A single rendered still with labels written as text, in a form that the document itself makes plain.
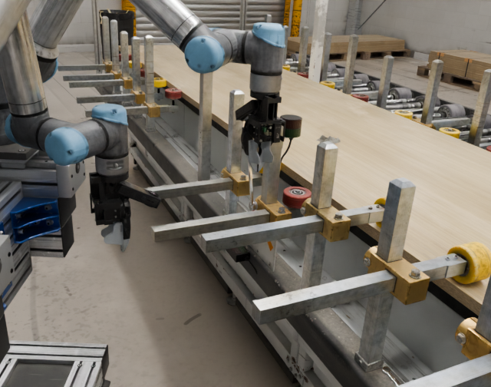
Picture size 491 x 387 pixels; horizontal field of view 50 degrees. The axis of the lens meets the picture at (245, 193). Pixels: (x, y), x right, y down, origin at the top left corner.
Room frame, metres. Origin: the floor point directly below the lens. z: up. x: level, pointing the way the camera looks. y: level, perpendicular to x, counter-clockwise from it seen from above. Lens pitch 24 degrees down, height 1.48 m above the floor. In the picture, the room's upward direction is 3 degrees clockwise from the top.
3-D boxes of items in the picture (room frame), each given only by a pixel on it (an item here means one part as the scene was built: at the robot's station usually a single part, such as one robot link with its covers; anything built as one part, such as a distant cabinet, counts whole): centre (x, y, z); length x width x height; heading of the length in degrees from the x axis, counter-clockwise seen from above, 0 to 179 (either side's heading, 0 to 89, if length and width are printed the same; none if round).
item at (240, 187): (1.55, 0.03, 0.84); 0.13 x 0.06 x 0.05; 26
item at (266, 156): (1.24, -0.05, 1.04); 0.06 x 0.03 x 0.09; 26
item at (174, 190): (1.49, 0.11, 0.84); 0.43 x 0.03 x 0.04; 116
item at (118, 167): (1.11, 0.31, 1.05); 0.08 x 0.08 x 0.05
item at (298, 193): (1.34, -0.15, 0.85); 0.08 x 0.08 x 0.11
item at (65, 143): (1.03, 0.37, 1.12); 0.11 x 0.11 x 0.08; 63
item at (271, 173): (1.34, -0.07, 0.87); 0.03 x 0.03 x 0.48; 26
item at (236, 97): (1.57, 0.04, 0.89); 0.03 x 0.03 x 0.48; 26
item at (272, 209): (1.33, -0.08, 0.85); 0.13 x 0.06 x 0.05; 26
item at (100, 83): (2.84, 0.77, 0.84); 0.43 x 0.03 x 0.04; 116
